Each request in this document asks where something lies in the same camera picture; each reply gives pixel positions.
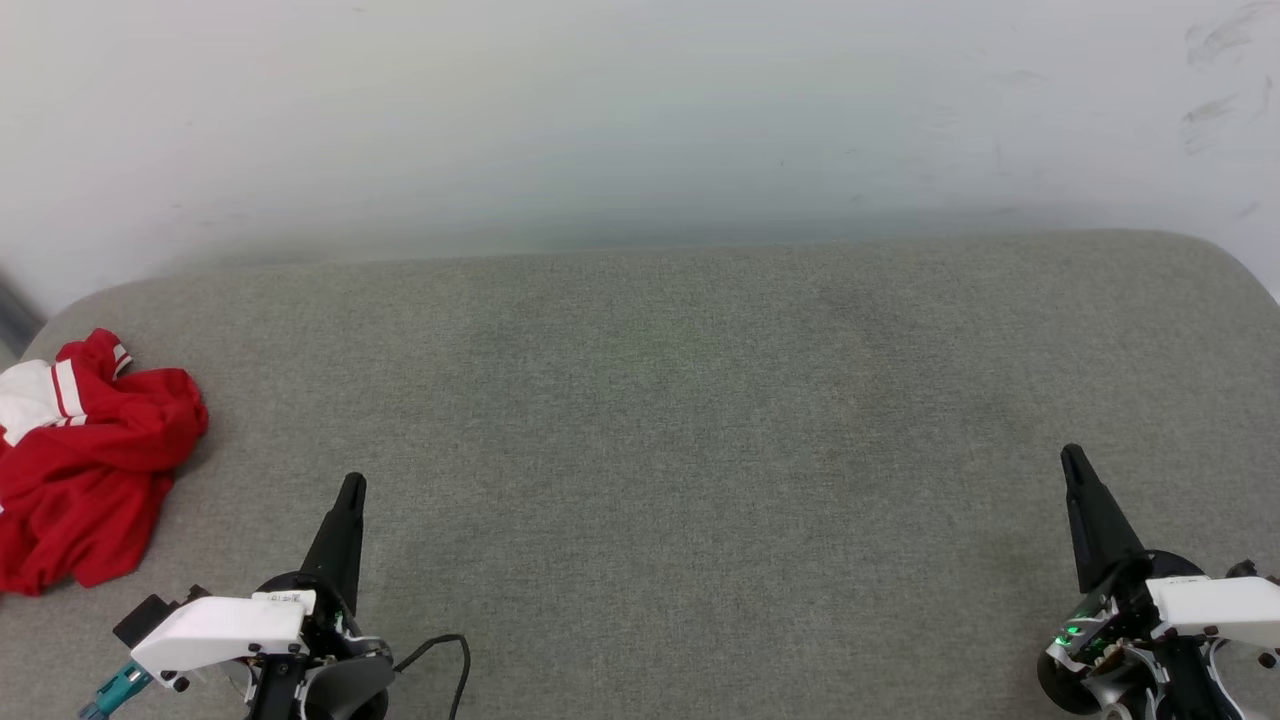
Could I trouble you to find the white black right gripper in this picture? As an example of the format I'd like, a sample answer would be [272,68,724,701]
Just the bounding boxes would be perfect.
[1062,445,1280,649]

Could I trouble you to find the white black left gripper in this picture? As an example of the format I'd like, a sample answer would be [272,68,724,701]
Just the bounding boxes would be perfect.
[130,473,393,693]

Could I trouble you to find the red white basketball jersey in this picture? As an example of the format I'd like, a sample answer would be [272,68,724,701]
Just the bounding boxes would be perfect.
[0,328,210,597]

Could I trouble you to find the grey fabric sofa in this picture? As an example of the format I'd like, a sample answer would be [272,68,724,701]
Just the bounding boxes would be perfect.
[0,230,1280,720]

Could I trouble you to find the thin black cable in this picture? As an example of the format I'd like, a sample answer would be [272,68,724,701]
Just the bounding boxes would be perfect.
[393,634,472,720]

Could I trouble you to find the teal cable connector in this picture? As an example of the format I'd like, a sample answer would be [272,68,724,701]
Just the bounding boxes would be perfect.
[78,662,153,720]

